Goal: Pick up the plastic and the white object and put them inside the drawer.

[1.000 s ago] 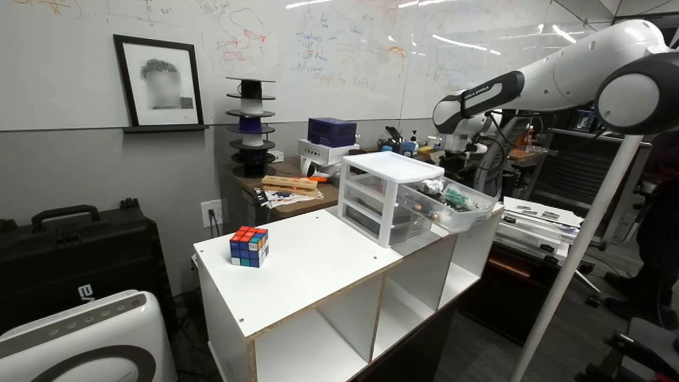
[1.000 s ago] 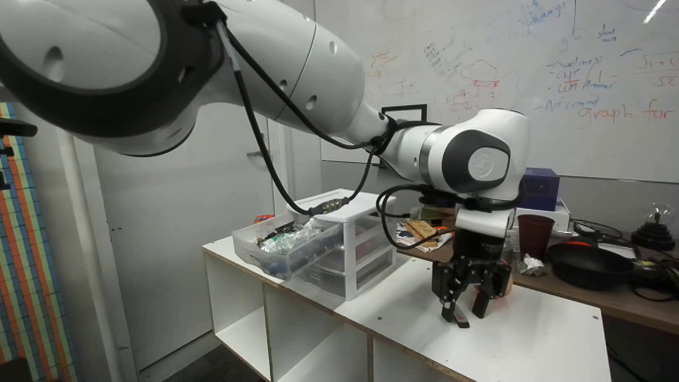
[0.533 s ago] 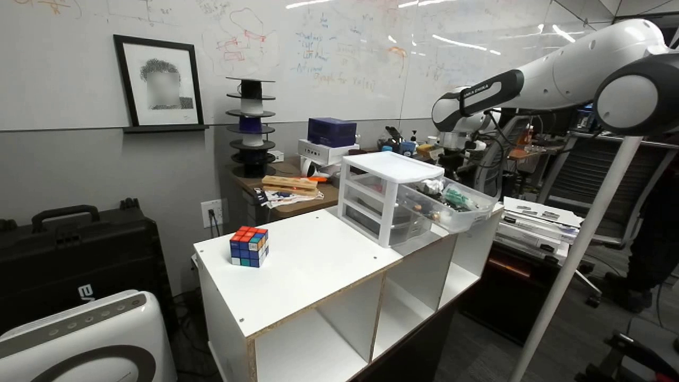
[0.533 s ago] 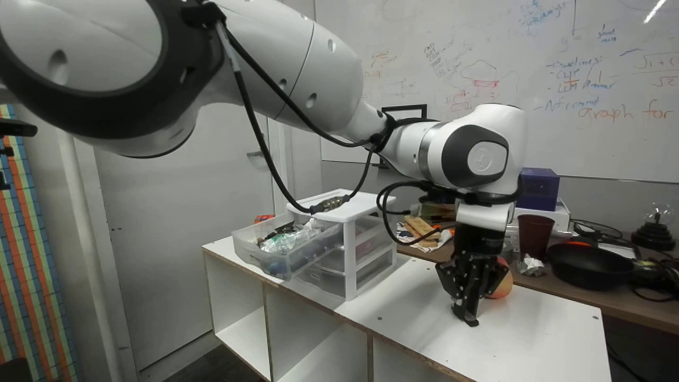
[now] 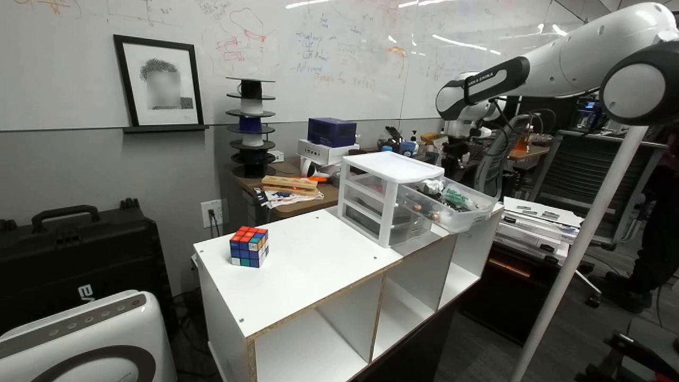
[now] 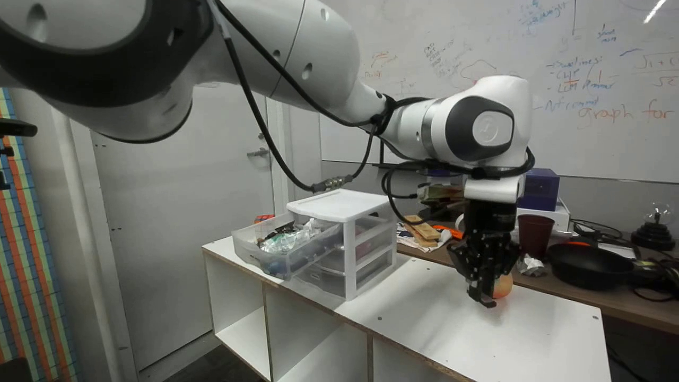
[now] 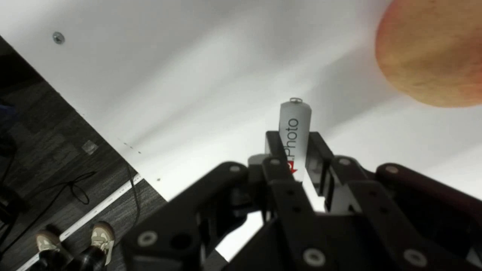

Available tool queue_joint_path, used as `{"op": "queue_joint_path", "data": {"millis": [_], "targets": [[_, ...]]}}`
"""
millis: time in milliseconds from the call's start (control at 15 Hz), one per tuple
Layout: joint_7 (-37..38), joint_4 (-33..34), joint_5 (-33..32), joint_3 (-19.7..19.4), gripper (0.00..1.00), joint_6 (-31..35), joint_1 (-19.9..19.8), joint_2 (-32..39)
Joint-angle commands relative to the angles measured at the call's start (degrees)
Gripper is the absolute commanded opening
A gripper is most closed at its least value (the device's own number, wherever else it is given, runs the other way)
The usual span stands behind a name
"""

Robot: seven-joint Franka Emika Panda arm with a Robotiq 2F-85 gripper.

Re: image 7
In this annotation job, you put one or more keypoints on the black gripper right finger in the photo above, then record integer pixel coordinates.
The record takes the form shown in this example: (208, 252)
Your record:
(400, 220)

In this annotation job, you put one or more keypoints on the orange pink peach fruit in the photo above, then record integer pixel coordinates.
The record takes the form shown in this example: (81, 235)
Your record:
(436, 50)

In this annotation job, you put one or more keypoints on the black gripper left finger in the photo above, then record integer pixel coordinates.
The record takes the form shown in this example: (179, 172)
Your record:
(226, 220)

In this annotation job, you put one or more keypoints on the beige shoe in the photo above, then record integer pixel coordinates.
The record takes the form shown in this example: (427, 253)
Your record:
(46, 243)
(101, 238)

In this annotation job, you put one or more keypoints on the white cube shelf cabinet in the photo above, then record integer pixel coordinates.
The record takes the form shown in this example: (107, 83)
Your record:
(200, 76)

